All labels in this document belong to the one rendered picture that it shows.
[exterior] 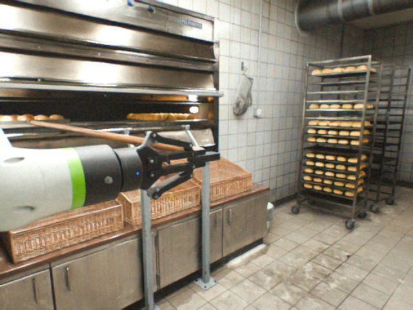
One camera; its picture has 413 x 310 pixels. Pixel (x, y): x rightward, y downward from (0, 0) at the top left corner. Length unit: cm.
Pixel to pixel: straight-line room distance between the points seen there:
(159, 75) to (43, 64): 82
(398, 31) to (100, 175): 548
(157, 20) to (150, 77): 44
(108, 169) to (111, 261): 137
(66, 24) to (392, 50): 481
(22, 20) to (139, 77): 77
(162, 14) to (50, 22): 84
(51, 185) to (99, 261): 135
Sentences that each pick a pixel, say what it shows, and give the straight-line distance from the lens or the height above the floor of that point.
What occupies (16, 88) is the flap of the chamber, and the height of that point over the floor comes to 140.
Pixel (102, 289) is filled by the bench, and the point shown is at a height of 29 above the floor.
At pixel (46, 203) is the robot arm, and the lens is 42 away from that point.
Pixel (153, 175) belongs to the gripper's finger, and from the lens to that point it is 50.
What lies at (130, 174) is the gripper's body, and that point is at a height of 120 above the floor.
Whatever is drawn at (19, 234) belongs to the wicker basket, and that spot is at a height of 72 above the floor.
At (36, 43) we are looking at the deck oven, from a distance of 207.
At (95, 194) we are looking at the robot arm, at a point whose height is 118.
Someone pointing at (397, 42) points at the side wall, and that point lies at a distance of 566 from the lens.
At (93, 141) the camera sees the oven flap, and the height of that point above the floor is 106.
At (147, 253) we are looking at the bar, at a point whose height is 43.
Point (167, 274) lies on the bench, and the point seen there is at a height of 18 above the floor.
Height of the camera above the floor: 130
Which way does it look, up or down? 11 degrees down
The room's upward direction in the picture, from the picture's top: straight up
